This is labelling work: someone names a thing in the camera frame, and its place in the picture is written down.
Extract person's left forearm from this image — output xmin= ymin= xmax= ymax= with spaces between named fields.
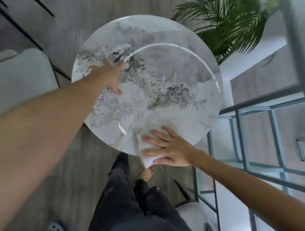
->
xmin=0 ymin=69 xmax=106 ymax=231

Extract green palm plant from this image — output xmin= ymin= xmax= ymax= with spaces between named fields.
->
xmin=172 ymin=0 xmax=281 ymax=65

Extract light grey upholstered chair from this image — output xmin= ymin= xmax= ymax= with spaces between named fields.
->
xmin=0 ymin=49 xmax=60 ymax=113
xmin=173 ymin=180 xmax=215 ymax=231

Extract person's black trousers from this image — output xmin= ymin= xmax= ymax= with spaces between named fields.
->
xmin=89 ymin=152 xmax=194 ymax=231

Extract grey slipper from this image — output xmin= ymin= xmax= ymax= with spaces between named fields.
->
xmin=47 ymin=221 xmax=65 ymax=231

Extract metal frame glass shelf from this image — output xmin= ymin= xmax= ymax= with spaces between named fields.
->
xmin=193 ymin=0 xmax=305 ymax=231

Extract person's bare foot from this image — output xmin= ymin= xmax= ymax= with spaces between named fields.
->
xmin=139 ymin=166 xmax=155 ymax=183

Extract thin black metal frame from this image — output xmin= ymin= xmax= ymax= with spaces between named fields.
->
xmin=0 ymin=0 xmax=72 ymax=81

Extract person's left hand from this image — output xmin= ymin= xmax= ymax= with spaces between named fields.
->
xmin=92 ymin=58 xmax=126 ymax=96

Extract person's right hand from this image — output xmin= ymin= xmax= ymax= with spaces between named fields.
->
xmin=142 ymin=126 xmax=199 ymax=167

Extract person's right forearm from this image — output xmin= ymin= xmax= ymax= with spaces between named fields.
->
xmin=191 ymin=149 xmax=305 ymax=231

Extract white cleaning cloth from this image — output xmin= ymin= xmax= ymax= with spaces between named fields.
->
xmin=136 ymin=132 xmax=168 ymax=168

